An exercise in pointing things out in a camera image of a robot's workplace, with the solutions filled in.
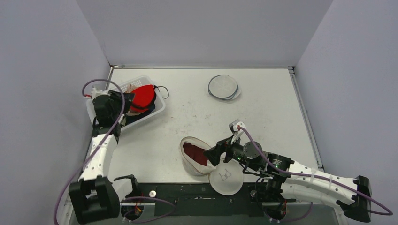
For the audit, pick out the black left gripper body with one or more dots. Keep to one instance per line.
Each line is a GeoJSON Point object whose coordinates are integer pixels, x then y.
{"type": "Point", "coordinates": [116, 101]}

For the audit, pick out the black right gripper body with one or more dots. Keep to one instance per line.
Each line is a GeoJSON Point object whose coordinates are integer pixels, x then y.
{"type": "Point", "coordinates": [222, 147]}

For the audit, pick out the white mesh bag beige trim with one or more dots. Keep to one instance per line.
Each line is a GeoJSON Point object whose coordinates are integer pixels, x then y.
{"type": "Point", "coordinates": [225, 178]}

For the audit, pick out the red bra black trim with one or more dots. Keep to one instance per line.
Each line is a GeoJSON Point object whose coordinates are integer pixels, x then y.
{"type": "Point", "coordinates": [145, 96]}

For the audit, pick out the beige lace bra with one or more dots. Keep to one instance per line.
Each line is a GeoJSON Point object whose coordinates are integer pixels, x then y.
{"type": "Point", "coordinates": [131, 88]}

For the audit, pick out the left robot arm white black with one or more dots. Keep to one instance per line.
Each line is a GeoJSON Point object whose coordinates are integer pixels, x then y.
{"type": "Point", "coordinates": [94, 197]}

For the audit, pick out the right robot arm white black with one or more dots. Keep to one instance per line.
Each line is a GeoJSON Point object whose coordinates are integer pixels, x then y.
{"type": "Point", "coordinates": [290, 180]}

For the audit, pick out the dark red bra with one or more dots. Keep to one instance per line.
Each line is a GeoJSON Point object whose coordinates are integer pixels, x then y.
{"type": "Point", "coordinates": [195, 153]}

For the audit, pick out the navy blue bra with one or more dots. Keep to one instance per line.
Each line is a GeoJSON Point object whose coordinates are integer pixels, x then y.
{"type": "Point", "coordinates": [135, 114]}

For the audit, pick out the white perforated plastic basket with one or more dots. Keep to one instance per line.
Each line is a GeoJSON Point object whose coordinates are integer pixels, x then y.
{"type": "Point", "coordinates": [143, 80]}

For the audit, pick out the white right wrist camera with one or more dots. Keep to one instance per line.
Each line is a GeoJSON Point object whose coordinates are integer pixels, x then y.
{"type": "Point", "coordinates": [235, 128]}

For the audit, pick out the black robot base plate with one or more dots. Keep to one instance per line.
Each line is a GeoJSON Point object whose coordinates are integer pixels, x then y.
{"type": "Point", "coordinates": [200, 199]}

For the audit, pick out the aluminium front frame rail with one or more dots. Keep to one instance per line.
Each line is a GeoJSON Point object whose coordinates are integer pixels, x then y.
{"type": "Point", "coordinates": [289, 191]}

